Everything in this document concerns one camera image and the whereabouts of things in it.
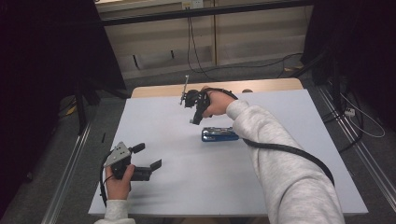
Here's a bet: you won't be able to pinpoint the black curtain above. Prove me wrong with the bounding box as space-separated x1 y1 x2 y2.
299 0 396 133
0 0 127 217

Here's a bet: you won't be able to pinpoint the blue tool case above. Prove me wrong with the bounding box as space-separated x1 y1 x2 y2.
201 126 240 143

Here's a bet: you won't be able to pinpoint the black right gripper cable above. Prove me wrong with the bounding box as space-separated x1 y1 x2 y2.
205 87 336 188

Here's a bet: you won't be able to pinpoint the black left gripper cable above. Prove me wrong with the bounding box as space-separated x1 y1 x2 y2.
99 151 115 208

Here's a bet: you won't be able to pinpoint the aluminium floor rail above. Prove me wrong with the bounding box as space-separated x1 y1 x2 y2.
41 123 92 224
317 86 396 204

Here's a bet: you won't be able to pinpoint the person's left hand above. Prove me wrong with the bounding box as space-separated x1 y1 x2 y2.
105 163 136 201

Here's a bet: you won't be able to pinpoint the person's right hand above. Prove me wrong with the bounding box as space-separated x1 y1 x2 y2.
201 86 238 119

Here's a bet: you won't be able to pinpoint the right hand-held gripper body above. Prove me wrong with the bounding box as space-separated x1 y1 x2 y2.
186 89 212 126

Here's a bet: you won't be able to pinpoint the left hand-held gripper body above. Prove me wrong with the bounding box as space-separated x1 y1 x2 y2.
103 141 152 182

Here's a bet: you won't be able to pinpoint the black horizontal bar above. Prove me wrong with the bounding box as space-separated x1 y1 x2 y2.
98 0 315 28

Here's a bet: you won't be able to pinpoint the white floor cable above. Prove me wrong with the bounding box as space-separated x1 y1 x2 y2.
340 92 387 139

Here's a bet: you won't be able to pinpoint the slim metal tool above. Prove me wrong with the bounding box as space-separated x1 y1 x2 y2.
179 75 191 106

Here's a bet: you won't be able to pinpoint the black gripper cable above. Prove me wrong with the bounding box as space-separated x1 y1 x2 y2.
205 87 336 188
99 151 115 208

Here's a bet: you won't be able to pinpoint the black floor cables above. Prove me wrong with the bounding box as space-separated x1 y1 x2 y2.
321 76 364 154

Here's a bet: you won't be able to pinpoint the white wall outlet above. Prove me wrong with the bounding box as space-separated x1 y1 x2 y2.
181 0 205 10

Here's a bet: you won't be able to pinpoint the black hanging cable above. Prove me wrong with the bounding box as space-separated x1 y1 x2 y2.
186 14 304 76
189 17 217 82

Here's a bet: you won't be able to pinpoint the black metal stand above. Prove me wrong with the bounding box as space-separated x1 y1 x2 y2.
74 81 101 135

